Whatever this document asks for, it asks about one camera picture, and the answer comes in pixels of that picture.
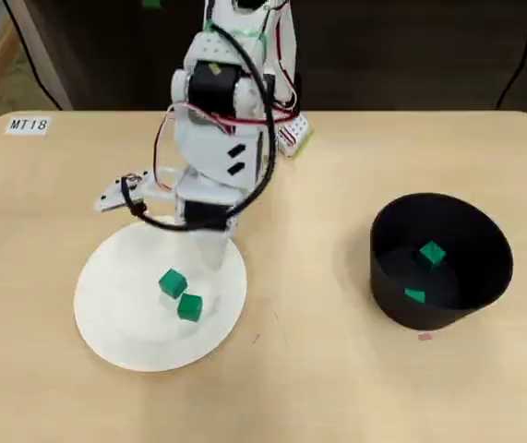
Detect white round plate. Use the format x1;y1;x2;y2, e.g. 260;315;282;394
73;214;249;374

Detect black pot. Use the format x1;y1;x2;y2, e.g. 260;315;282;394
368;192;515;332

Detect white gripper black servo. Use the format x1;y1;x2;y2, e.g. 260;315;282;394
174;170;241;275

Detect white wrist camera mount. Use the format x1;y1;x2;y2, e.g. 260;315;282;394
93;166;182;214

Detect white MT18 label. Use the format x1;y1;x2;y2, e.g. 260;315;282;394
3;115;53;137

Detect white controller board holder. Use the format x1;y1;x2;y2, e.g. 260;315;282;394
277;112;315;162

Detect grey metal post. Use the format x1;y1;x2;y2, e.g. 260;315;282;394
6;0;74;111

